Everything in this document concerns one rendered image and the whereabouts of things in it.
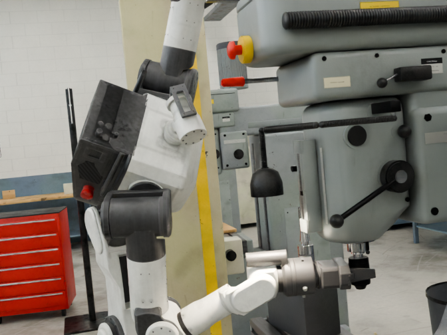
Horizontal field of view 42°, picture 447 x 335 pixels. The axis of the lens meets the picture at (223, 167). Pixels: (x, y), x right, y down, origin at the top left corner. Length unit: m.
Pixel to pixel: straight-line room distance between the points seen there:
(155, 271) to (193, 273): 1.75
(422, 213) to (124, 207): 0.65
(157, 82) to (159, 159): 0.27
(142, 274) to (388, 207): 0.57
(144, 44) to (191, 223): 0.94
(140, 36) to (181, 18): 1.47
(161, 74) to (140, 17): 1.49
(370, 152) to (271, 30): 0.34
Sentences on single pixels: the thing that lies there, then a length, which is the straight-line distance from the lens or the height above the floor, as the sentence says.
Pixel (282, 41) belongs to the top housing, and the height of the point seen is 1.75.
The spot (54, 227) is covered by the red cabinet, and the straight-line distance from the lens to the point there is 5.75.
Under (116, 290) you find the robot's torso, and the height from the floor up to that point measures 1.16.
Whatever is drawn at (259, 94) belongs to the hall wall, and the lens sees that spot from 10.80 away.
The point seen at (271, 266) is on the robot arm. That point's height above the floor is 1.26.
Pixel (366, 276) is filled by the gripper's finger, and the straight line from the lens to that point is 1.41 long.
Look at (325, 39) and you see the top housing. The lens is 1.25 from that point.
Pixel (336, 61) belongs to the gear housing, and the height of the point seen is 1.71.
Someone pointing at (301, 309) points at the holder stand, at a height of 1.06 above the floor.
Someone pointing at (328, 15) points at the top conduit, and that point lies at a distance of 1.22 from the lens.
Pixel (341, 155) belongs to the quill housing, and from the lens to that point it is 1.29.
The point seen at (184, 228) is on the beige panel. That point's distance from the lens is 3.05.
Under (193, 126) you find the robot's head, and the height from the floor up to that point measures 1.60.
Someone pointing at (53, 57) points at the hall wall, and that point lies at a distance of 10.37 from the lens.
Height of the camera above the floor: 1.58
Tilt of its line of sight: 3 degrees down
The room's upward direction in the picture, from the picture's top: 5 degrees counter-clockwise
